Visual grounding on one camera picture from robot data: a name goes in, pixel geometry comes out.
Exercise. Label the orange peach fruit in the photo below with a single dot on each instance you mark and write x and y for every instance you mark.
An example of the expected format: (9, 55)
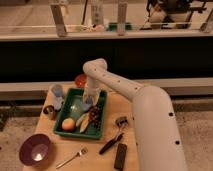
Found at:
(68, 124)

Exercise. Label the wooden post left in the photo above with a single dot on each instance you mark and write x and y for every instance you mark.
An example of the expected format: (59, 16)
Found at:
(58, 20)

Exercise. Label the wooden post right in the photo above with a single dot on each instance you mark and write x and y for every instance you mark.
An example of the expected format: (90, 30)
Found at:
(121, 18)

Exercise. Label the green box in background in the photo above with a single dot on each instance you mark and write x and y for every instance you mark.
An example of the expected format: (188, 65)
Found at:
(114, 26)

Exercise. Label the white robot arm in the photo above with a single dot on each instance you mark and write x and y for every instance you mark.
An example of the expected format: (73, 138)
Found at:
(157, 135)

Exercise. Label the silver fork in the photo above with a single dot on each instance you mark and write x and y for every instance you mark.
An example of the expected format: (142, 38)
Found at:
(78, 154)

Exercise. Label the small metal cup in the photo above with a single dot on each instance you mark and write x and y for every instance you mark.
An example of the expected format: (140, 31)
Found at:
(49, 111)

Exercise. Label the dark red grapes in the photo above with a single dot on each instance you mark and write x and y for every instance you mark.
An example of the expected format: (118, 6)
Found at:
(95, 117)

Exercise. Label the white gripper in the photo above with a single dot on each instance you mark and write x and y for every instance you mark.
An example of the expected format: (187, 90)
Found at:
(91, 92)

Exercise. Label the purple bowl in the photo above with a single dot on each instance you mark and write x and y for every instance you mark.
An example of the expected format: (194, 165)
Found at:
(34, 149)

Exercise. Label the black rectangular remote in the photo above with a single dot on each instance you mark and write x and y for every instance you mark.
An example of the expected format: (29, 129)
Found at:
(120, 157)

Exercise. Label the yellow banana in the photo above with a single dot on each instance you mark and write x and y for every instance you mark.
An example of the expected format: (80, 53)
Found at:
(83, 122)

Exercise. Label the black handled brush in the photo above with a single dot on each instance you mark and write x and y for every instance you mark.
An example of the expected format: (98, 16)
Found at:
(121, 123)

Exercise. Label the blue glass cup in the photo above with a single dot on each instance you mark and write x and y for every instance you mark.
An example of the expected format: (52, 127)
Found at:
(58, 96)

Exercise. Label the wooden post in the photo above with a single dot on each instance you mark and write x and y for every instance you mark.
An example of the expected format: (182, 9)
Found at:
(121, 18)
(58, 20)

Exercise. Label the black machine in background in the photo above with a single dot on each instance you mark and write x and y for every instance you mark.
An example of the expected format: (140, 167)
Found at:
(178, 12)

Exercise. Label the green plastic tray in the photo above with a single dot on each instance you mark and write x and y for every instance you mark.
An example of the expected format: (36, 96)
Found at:
(73, 108)

